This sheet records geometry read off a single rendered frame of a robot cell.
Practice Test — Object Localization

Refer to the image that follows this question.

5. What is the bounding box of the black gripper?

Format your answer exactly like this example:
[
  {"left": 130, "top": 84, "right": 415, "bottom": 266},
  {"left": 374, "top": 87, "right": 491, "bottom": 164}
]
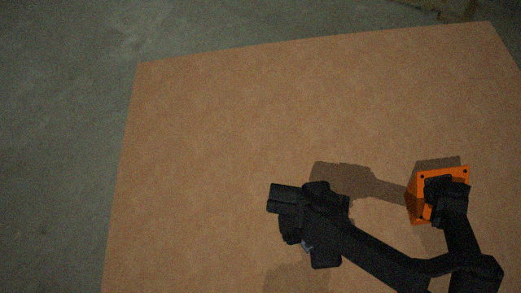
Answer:
[{"left": 302, "top": 181, "right": 343, "bottom": 270}]

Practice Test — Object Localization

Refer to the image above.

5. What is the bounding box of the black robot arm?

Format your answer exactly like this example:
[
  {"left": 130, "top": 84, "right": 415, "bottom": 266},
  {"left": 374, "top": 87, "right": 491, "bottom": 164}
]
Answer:
[{"left": 266, "top": 173, "right": 505, "bottom": 293}]

